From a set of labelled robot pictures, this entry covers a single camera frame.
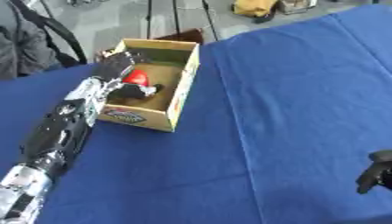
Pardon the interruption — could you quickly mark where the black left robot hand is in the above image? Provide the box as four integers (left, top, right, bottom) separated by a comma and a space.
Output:
90, 48, 165, 100

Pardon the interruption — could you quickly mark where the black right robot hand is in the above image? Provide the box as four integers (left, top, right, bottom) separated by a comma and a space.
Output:
355, 150, 392, 194

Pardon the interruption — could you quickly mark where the red toy fruit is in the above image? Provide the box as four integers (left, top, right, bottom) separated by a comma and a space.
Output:
121, 69, 151, 88

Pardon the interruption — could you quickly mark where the tan cardboard box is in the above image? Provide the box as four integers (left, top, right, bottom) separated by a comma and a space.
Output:
96, 38, 202, 133

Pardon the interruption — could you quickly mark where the black chair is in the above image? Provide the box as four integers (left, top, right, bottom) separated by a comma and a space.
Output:
7, 0, 89, 68

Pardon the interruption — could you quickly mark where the black tripod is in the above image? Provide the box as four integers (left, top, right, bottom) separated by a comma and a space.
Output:
145, 0, 221, 42

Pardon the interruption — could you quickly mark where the yellow bag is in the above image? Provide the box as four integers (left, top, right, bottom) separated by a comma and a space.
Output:
231, 0, 281, 18

